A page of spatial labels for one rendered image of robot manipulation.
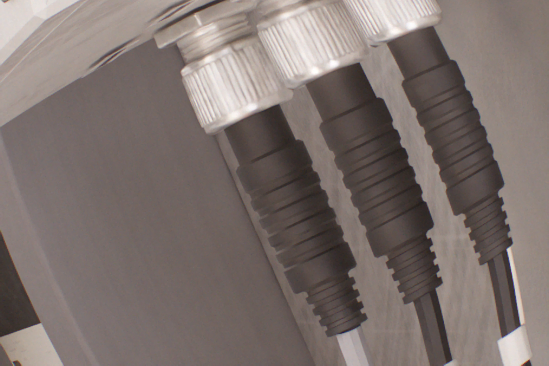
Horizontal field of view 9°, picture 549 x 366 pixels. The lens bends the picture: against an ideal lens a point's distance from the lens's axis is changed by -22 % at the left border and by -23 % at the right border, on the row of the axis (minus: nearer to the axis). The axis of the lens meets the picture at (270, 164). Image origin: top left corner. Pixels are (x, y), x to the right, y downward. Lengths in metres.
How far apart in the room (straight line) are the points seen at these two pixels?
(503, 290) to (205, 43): 0.09
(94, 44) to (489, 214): 0.07
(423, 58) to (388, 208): 0.04
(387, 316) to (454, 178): 0.14
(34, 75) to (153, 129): 0.17
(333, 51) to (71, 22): 0.10
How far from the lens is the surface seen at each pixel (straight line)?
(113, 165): 0.75
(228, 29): 0.65
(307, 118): 0.72
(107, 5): 0.54
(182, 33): 0.65
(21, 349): 1.61
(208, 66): 0.65
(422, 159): 0.69
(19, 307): 1.62
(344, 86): 0.62
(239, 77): 0.65
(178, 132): 0.76
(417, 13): 0.59
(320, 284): 0.66
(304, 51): 0.62
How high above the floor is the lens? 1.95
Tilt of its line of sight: 42 degrees down
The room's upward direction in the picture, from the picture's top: 3 degrees counter-clockwise
